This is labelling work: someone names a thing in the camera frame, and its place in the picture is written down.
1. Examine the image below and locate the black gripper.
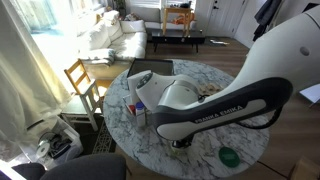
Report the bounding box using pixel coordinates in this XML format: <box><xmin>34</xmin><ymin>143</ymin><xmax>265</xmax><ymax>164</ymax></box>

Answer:
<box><xmin>171</xmin><ymin>138</ymin><xmax>194</xmax><ymax>150</ymax></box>

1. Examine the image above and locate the green plastic lid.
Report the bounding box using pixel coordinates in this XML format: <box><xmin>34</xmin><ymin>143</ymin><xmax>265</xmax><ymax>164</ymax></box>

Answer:
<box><xmin>218</xmin><ymin>146</ymin><xmax>241</xmax><ymax>169</ymax></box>

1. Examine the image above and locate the white bottle blue cap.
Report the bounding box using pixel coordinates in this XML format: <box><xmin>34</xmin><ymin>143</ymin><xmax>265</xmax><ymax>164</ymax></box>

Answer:
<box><xmin>135</xmin><ymin>101</ymin><xmax>147</xmax><ymax>128</ymax></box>

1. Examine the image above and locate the jar with red lid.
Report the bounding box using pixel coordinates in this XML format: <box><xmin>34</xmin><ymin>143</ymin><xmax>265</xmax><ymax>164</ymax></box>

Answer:
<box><xmin>128</xmin><ymin>104</ymin><xmax>137</xmax><ymax>117</ymax></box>

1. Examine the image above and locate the wooden block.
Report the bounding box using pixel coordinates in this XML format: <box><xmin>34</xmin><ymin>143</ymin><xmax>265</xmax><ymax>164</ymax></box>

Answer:
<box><xmin>208</xmin><ymin>83</ymin><xmax>225</xmax><ymax>94</ymax></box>

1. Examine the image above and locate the clear condiment caddy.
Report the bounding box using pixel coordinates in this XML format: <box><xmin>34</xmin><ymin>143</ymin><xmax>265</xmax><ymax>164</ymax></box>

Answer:
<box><xmin>122</xmin><ymin>93</ymin><xmax>158</xmax><ymax>128</ymax></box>

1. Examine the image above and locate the white napkin stack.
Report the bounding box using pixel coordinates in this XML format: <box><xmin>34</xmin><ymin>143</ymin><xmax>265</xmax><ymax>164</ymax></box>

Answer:
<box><xmin>127</xmin><ymin>69</ymin><xmax>153</xmax><ymax>106</ymax></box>

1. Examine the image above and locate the patterned floor mat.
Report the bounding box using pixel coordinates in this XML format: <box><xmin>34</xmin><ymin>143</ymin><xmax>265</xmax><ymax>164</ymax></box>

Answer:
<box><xmin>91</xmin><ymin>119</ymin><xmax>118</xmax><ymax>155</ymax></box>

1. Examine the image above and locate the navy cardboard box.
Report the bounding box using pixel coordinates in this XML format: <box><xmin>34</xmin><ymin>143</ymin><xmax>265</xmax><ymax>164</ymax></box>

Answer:
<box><xmin>126</xmin><ymin>58</ymin><xmax>175</xmax><ymax>79</ymax></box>

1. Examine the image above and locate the dark grey office chair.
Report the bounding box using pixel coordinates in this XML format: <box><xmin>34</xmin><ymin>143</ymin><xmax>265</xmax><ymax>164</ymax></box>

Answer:
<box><xmin>13</xmin><ymin>152</ymin><xmax>128</xmax><ymax>180</ymax></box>

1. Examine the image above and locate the black coffee table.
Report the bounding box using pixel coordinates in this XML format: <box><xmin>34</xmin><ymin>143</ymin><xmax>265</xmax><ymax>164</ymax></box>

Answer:
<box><xmin>150</xmin><ymin>29</ymin><xmax>206</xmax><ymax>54</ymax></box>

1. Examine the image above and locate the low grey side table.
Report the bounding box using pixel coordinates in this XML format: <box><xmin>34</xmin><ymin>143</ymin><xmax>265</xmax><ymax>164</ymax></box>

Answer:
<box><xmin>60</xmin><ymin>94</ymin><xmax>98</xmax><ymax>126</ymax></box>

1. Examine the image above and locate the small wooden chair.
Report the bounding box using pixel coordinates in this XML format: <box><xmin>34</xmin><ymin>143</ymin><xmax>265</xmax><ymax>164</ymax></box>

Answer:
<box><xmin>63</xmin><ymin>58</ymin><xmax>105</xmax><ymax>132</ymax></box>

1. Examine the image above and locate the orange object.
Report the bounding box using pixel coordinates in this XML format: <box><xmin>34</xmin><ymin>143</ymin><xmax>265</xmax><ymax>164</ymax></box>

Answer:
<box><xmin>173</xmin><ymin>12</ymin><xmax>196</xmax><ymax>26</ymax></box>

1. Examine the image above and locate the clear plastic storage bin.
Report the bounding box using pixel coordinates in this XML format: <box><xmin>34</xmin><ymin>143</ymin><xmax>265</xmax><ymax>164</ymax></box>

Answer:
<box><xmin>34</xmin><ymin>128</ymin><xmax>84</xmax><ymax>171</ymax></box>

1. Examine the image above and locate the brown cardboard box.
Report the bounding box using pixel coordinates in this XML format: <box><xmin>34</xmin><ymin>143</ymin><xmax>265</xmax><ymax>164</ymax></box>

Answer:
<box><xmin>288</xmin><ymin>155</ymin><xmax>320</xmax><ymax>180</ymax></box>

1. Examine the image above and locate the white sofa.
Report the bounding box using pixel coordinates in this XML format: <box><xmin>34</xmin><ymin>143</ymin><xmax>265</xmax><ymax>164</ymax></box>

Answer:
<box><xmin>78</xmin><ymin>9</ymin><xmax>148</xmax><ymax>66</ymax></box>

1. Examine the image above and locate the light grey armchair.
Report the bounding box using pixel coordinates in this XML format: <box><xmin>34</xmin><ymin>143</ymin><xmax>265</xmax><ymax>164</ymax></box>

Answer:
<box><xmin>128</xmin><ymin>6</ymin><xmax>163</xmax><ymax>30</ymax></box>

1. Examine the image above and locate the white door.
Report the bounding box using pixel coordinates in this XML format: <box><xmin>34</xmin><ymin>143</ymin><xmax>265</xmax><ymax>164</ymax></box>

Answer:
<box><xmin>204</xmin><ymin>0</ymin><xmax>249</xmax><ymax>38</ymax></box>

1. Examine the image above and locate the tall wooden side table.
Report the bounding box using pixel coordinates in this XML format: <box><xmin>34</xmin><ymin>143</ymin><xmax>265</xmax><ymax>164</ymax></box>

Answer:
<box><xmin>162</xmin><ymin>6</ymin><xmax>194</xmax><ymax>37</ymax></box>

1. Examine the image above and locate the white low cabinet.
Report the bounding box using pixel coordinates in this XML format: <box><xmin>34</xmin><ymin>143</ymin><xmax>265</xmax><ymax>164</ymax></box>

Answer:
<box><xmin>299</xmin><ymin>83</ymin><xmax>320</xmax><ymax>108</ymax></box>

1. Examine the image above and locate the dark hanging jacket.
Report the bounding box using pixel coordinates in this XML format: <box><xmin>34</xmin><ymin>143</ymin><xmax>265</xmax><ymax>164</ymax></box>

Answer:
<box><xmin>252</xmin><ymin>0</ymin><xmax>283</xmax><ymax>43</ymax></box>

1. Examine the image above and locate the white curtain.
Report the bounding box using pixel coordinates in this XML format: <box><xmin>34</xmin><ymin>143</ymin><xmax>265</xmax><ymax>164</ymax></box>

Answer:
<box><xmin>0</xmin><ymin>0</ymin><xmax>73</xmax><ymax>161</ymax></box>

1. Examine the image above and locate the black television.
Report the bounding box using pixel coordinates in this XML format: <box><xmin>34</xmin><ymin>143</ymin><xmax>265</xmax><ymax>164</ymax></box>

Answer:
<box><xmin>301</xmin><ymin>2</ymin><xmax>320</xmax><ymax>14</ymax></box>

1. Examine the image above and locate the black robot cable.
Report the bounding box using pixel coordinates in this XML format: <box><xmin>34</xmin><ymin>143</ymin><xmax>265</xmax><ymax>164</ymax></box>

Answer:
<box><xmin>234</xmin><ymin>104</ymin><xmax>284</xmax><ymax>131</ymax></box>

